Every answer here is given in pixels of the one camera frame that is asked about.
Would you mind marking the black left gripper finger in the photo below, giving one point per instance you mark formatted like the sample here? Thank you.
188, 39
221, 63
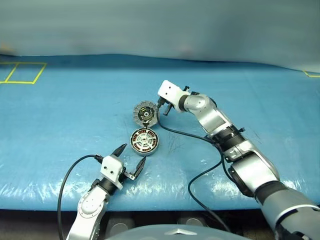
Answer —
119, 150
140, 167

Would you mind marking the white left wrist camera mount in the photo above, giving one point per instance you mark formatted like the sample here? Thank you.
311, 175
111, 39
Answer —
111, 168

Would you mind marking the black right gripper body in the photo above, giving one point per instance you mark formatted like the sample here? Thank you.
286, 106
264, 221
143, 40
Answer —
168, 109

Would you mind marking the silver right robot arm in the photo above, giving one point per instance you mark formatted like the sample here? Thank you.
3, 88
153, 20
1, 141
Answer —
250, 167

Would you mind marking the silver motor stator housing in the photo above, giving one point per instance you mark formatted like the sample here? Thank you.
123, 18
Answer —
153, 152

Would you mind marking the silver motor cover circuit board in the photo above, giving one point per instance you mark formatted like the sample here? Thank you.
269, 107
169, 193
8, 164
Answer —
139, 118

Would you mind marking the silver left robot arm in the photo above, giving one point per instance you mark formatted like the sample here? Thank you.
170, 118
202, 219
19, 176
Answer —
87, 207

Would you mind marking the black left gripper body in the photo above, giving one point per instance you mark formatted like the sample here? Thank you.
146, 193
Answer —
128, 175

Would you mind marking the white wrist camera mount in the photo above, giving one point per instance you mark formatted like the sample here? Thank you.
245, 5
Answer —
170, 91
111, 168

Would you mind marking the blue table cover sheet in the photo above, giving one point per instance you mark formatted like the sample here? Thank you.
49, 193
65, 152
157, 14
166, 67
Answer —
75, 112

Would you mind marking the dark rounded knob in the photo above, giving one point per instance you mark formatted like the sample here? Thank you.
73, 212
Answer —
121, 226
192, 221

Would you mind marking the grey robot torso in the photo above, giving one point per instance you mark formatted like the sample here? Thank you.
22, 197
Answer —
175, 233

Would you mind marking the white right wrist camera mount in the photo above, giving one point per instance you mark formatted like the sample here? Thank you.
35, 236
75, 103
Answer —
170, 91

